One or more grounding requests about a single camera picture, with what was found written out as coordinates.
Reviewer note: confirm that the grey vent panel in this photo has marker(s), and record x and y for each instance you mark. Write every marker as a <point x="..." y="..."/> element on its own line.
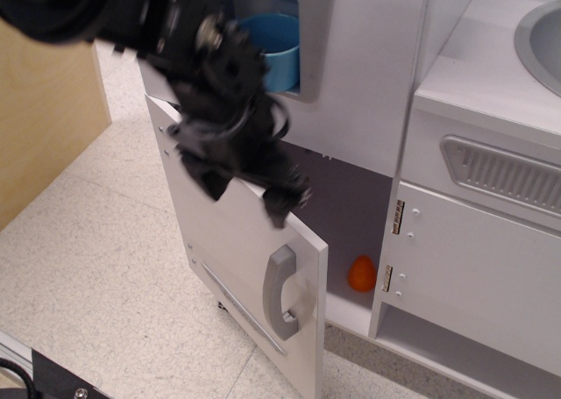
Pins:
<point x="497" y="172"/>

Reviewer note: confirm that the white oven cabinet door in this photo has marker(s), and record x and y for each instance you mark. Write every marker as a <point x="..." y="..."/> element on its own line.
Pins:
<point x="482" y="276"/>

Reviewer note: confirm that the white toy kitchen counter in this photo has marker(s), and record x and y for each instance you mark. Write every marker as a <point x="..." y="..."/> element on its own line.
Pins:
<point x="477" y="89"/>

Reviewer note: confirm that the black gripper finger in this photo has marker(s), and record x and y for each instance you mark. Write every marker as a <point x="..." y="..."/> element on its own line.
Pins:
<point x="280" y="202"/>
<point x="213" y="179"/>

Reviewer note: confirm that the white toy fridge cabinet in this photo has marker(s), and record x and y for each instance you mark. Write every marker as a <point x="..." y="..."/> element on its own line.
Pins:
<point x="348" y="140"/>

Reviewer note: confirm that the aluminium rail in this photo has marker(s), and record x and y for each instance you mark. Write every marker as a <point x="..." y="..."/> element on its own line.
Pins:
<point x="15" y="351"/>

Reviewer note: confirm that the plywood board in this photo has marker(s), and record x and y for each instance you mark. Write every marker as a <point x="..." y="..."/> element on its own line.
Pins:
<point x="53" y="106"/>

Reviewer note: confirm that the blue plastic cup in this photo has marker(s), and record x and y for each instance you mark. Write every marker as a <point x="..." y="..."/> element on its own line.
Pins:
<point x="277" y="36"/>

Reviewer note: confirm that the white fridge door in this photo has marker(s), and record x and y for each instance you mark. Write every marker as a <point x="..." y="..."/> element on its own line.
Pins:
<point x="235" y="238"/>

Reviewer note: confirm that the lower brass door hinge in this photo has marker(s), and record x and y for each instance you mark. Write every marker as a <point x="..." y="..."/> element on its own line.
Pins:
<point x="387" y="278"/>

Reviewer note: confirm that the upper brass door hinge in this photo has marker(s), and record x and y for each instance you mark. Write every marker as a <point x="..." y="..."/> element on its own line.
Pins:
<point x="396" y="228"/>

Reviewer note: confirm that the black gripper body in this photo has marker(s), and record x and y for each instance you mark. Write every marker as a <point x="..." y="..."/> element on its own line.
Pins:
<point x="249" y="145"/>

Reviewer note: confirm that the brass door hinge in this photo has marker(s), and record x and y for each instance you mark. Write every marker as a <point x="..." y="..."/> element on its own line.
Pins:
<point x="387" y="278"/>
<point x="396" y="228"/>

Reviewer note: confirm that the grey sink basin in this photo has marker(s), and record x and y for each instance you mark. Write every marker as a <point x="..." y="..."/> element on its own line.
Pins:
<point x="537" y="44"/>

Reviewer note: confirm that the grey dispenser frame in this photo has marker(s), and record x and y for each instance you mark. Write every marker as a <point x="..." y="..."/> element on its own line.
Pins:
<point x="314" y="28"/>

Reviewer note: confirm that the silver winged fridge emblem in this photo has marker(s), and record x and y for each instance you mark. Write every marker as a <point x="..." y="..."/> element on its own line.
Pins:
<point x="243" y="311"/>

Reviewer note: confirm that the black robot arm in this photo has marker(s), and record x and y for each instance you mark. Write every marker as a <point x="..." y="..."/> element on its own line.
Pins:
<point x="211" y="66"/>

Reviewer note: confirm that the silver fridge door handle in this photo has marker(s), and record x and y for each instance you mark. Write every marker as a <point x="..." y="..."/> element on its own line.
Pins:
<point x="280" y="267"/>

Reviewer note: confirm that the orange toy fruit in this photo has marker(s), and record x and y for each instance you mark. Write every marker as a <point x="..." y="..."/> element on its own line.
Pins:
<point x="362" y="274"/>

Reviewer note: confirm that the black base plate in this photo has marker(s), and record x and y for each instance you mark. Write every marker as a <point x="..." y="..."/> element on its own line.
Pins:
<point x="54" y="381"/>

